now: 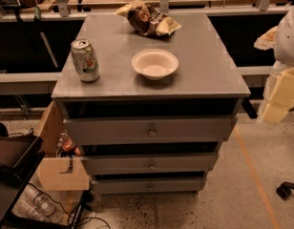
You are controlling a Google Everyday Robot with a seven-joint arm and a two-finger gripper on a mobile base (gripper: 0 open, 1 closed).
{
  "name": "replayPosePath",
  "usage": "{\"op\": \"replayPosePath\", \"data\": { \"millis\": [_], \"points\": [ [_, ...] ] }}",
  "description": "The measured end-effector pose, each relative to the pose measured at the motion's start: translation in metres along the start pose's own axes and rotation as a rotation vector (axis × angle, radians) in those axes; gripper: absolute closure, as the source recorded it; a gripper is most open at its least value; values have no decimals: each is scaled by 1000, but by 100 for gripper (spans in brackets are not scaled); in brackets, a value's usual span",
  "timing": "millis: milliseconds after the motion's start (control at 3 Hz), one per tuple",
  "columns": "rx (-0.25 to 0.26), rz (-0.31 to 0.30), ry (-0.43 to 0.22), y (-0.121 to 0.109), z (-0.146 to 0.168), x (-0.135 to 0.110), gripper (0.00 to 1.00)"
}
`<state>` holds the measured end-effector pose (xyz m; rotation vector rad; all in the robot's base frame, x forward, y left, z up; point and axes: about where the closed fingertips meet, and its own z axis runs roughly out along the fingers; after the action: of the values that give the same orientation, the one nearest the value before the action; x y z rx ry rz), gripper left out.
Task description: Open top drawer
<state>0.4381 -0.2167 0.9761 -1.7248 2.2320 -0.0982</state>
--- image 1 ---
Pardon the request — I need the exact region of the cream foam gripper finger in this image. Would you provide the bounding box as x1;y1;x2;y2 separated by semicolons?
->
254;26;278;51

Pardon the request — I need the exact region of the grey top drawer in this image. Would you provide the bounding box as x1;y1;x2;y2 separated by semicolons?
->
64;115;237;146

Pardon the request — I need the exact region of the grey drawer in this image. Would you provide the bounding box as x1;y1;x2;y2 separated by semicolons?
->
81;153;218;175
64;115;237;146
91;177;206;195

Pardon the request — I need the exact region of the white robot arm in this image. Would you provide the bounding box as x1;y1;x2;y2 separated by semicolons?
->
254;6;294;124

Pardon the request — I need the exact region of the grey drawer cabinet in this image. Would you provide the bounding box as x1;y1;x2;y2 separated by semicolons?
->
52;13;250;184

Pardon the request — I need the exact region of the grey bottom drawer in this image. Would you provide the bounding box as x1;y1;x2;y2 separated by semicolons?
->
91;177;206;195

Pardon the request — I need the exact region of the grey middle drawer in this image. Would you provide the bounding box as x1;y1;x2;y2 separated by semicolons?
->
81;153;218;175

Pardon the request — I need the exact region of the black chair caster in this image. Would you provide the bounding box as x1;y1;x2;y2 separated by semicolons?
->
276;181;294;199

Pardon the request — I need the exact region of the white paper bowl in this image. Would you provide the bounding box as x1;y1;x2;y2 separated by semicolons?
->
132;50;179;80

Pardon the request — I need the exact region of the crumpled chip bag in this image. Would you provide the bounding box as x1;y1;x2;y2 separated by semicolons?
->
115;0;181;37

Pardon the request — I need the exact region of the green white soda can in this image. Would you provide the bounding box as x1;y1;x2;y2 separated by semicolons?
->
71;39;100;82

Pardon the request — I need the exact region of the wooden crate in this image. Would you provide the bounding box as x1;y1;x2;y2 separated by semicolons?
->
35;101;90;191

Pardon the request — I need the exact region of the clear plastic bottle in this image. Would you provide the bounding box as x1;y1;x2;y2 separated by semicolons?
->
12;199;46;221
24;185;56;217

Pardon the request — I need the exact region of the black cart shelf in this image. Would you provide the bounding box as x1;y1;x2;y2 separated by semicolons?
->
0;134;46;229

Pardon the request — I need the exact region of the black floor cable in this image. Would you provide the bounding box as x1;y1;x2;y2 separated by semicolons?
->
27;182;113;229

